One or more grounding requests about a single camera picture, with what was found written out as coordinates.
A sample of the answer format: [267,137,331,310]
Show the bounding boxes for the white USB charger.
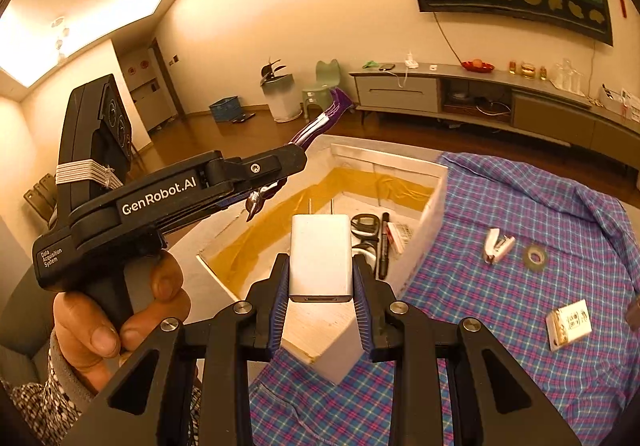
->
[288,213,352,303]

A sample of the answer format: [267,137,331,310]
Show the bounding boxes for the purple silver action figure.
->
[245,88,354,222]

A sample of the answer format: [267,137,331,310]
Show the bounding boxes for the white stapler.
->
[483,227,516,265]

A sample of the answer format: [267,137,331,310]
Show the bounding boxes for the white tissue pack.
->
[546,300,592,352]

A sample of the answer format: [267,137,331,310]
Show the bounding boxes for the patterned left sleeve forearm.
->
[1,333,94,445]

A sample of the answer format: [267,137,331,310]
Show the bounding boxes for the person's left hand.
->
[53,251,191,394]

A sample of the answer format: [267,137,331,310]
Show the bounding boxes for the blue plastic crate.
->
[209,96,244,122]

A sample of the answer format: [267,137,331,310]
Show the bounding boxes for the white trash bin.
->
[262,73,303,123]

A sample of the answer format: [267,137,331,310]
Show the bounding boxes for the black marker pen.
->
[378,212,390,280]

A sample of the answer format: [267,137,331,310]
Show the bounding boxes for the black scissors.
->
[350,213,381,270]

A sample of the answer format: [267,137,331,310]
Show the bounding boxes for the green plastic chair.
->
[302,59,341,120]

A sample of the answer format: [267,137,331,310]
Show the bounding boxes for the green tape roll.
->
[523,244,548,273]

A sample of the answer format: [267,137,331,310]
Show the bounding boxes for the blue plaid tablecloth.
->
[250,152,639,445]

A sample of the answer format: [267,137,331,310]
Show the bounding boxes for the white foam storage box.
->
[169,133,449,386]

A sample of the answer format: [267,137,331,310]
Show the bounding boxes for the brown tin box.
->
[625,296,640,332]

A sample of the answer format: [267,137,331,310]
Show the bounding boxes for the red fruit plate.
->
[461,58,495,73]

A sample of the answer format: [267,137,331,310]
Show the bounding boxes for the clear glass cups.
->
[548,59,586,97]

